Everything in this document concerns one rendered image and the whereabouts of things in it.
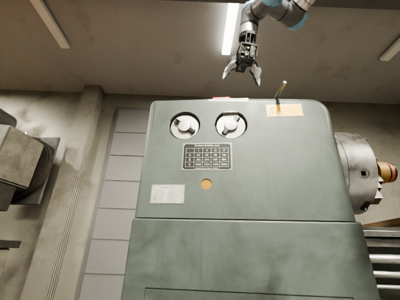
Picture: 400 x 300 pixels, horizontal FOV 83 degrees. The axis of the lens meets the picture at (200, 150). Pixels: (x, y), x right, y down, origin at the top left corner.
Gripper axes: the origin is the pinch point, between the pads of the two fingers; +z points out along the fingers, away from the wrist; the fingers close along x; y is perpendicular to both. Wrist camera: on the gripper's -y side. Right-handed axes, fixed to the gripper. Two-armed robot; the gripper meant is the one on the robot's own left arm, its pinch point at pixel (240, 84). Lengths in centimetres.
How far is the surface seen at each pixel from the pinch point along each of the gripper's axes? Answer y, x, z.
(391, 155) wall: -283, 352, -71
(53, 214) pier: -274, -192, 111
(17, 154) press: -219, -226, 35
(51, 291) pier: -261, -162, 207
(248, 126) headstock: 18.2, 0.4, 23.3
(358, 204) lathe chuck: 13, 42, 42
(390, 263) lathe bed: 25, 42, 57
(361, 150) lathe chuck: 16.2, 39.8, 23.9
